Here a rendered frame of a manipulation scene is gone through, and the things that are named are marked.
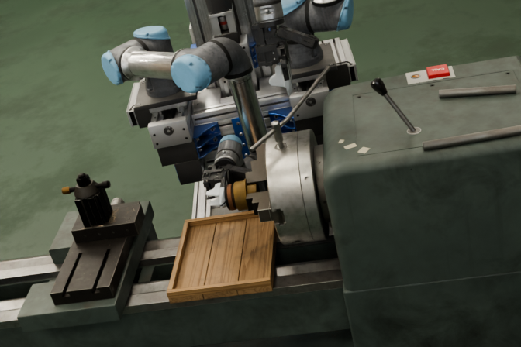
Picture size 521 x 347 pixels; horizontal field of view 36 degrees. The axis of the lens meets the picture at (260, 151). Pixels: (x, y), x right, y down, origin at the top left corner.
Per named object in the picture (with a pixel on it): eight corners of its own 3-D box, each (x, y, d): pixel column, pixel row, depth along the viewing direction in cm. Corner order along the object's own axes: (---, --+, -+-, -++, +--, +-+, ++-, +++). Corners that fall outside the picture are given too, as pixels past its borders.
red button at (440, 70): (447, 70, 233) (446, 63, 232) (450, 78, 228) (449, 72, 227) (426, 73, 234) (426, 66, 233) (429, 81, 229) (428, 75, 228)
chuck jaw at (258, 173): (286, 177, 230) (281, 137, 231) (284, 177, 225) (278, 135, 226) (249, 183, 232) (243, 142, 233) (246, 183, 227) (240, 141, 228)
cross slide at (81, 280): (143, 211, 263) (139, 200, 261) (114, 298, 226) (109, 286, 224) (91, 219, 266) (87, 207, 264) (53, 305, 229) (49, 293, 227)
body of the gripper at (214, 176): (207, 201, 237) (212, 180, 248) (235, 197, 236) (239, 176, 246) (200, 180, 234) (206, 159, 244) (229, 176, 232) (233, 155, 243)
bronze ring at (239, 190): (256, 170, 230) (225, 175, 232) (253, 188, 222) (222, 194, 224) (263, 197, 235) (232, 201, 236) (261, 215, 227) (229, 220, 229)
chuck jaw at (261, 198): (284, 186, 224) (282, 207, 213) (288, 201, 226) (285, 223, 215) (246, 191, 225) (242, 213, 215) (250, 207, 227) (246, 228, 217)
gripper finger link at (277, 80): (272, 97, 223) (267, 65, 221) (293, 94, 222) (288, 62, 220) (271, 100, 220) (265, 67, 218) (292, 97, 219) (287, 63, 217)
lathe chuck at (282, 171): (315, 187, 248) (296, 108, 228) (319, 264, 225) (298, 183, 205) (287, 191, 250) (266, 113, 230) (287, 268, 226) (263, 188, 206)
